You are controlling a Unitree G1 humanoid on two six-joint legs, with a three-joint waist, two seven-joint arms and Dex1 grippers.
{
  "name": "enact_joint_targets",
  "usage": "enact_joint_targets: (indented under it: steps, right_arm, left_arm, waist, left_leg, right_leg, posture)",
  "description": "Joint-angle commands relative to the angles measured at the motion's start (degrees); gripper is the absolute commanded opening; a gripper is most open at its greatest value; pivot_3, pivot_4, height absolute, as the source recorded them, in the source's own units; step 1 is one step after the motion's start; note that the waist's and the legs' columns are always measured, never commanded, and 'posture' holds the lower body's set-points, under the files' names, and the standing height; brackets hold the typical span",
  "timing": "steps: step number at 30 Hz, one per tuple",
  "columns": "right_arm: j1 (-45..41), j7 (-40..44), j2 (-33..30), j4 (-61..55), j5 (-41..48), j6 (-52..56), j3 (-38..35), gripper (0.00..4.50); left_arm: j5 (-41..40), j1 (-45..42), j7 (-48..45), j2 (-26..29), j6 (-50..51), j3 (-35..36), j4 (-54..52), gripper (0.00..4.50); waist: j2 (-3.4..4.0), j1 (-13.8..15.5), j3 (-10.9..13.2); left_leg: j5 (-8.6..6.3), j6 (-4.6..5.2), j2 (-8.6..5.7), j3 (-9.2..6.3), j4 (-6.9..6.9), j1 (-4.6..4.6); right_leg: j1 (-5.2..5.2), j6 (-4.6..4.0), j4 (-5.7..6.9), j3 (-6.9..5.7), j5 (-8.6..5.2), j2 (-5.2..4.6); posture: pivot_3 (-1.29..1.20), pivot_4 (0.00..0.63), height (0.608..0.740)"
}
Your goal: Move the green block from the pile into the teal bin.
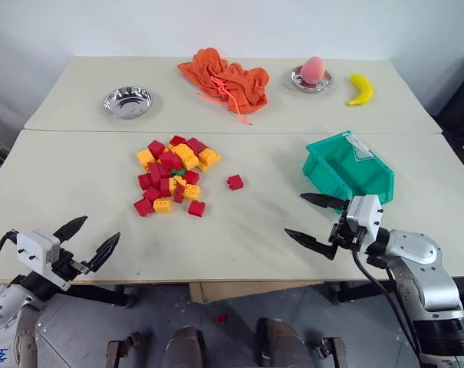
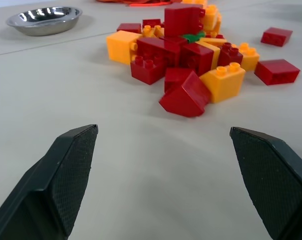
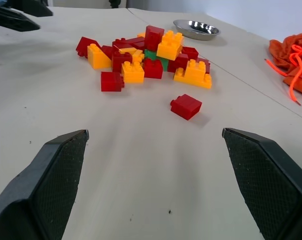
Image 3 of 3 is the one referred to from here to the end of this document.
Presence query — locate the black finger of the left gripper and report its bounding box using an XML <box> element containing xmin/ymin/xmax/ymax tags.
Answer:
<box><xmin>0</xmin><ymin>6</ymin><xmax>41</xmax><ymax>32</ymax></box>
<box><xmin>5</xmin><ymin>0</ymin><xmax>54</xmax><ymax>18</ymax></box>

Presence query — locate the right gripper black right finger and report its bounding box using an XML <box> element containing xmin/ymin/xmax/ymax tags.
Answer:
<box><xmin>222</xmin><ymin>127</ymin><xmax>302</xmax><ymax>240</ymax></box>

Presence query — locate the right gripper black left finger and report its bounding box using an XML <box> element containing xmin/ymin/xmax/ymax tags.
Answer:
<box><xmin>0</xmin><ymin>129</ymin><xmax>90</xmax><ymax>240</ymax></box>

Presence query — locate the orange sloped plastic brick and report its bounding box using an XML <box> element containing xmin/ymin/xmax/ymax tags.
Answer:
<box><xmin>87</xmin><ymin>43</ymin><xmax>113</xmax><ymax>70</ymax></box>

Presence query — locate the dark object behind table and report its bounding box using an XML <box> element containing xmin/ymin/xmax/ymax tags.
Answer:
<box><xmin>108</xmin><ymin>0</ymin><xmax>128</xmax><ymax>10</ymax></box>

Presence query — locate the red toy building block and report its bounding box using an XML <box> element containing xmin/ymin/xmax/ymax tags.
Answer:
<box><xmin>196</xmin><ymin>57</ymin><xmax>212</xmax><ymax>75</ymax></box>
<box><xmin>170</xmin><ymin>93</ymin><xmax>203</xmax><ymax>121</ymax></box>
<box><xmin>142</xmin><ymin>57</ymin><xmax>164</xmax><ymax>80</ymax></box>
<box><xmin>181</xmin><ymin>46</ymin><xmax>200</xmax><ymax>61</ymax></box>
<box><xmin>111</xmin><ymin>50</ymin><xmax>134</xmax><ymax>74</ymax></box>
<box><xmin>100</xmin><ymin>44</ymin><xmax>114</xmax><ymax>61</ymax></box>
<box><xmin>167</xmin><ymin>53</ymin><xmax>190</xmax><ymax>74</ymax></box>
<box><xmin>100</xmin><ymin>71</ymin><xmax>125</xmax><ymax>93</ymax></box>

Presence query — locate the long red building block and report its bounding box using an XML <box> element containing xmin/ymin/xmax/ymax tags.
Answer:
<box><xmin>112</xmin><ymin>36</ymin><xmax>146</xmax><ymax>51</ymax></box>

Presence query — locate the yellow toy building block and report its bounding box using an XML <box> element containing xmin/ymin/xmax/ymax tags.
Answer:
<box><xmin>120</xmin><ymin>60</ymin><xmax>145</xmax><ymax>84</ymax></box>
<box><xmin>118</xmin><ymin>47</ymin><xmax>145</xmax><ymax>64</ymax></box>

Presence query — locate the yellow stepped building block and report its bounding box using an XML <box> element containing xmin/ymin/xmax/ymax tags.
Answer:
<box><xmin>173</xmin><ymin>59</ymin><xmax>213</xmax><ymax>90</ymax></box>

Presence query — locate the green toy building block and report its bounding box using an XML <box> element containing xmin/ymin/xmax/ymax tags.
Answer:
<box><xmin>143</xmin><ymin>48</ymin><xmax>170</xmax><ymax>72</ymax></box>

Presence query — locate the large yellow building block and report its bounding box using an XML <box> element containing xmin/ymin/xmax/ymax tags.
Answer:
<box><xmin>156</xmin><ymin>30</ymin><xmax>185</xmax><ymax>62</ymax></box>

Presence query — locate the round metal bowl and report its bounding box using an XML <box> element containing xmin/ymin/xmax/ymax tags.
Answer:
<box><xmin>173</xmin><ymin>19</ymin><xmax>221</xmax><ymax>41</ymax></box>

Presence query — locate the orange drawstring cord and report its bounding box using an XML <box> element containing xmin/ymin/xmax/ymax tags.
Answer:
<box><xmin>264</xmin><ymin>44</ymin><xmax>302</xmax><ymax>106</ymax></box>

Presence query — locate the orange cloth drawstring bag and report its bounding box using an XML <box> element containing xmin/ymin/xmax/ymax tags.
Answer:
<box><xmin>269</xmin><ymin>31</ymin><xmax>302</xmax><ymax>99</ymax></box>

